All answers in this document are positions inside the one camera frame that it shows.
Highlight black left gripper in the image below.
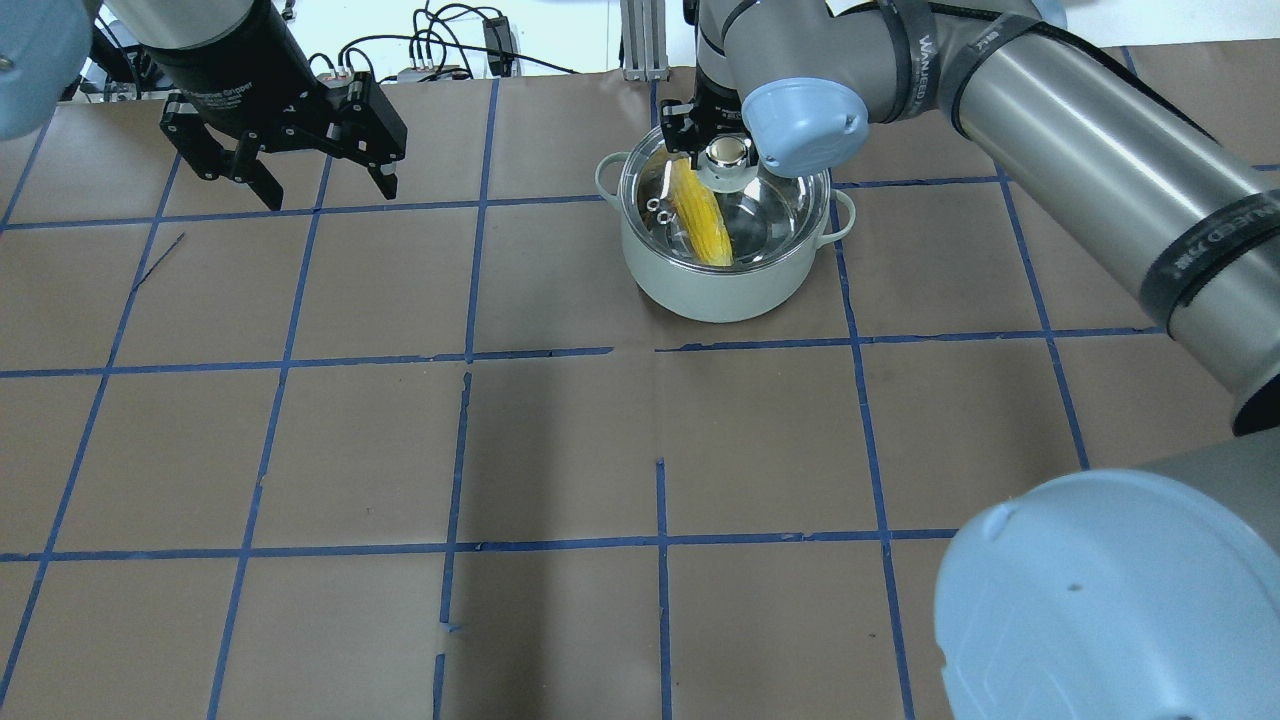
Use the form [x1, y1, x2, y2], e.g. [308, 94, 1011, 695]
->
[150, 1, 407, 211]

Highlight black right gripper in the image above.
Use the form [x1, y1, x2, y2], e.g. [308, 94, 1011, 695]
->
[660, 76, 751, 160]

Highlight yellow corn cob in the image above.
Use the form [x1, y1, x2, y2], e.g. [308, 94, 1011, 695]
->
[669, 156, 733, 266]

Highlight glass pot lid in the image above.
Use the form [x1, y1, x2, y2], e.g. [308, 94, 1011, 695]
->
[600, 129, 851, 274]

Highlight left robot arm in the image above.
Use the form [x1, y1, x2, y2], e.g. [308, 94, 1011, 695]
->
[1, 1, 408, 210]

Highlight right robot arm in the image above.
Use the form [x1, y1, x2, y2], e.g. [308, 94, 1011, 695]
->
[650, 117, 1231, 719]

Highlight pale green pot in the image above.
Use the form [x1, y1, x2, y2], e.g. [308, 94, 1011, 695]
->
[594, 129, 856, 323]

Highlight aluminium frame post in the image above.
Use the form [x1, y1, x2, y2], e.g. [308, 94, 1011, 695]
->
[620, 0, 669, 82]

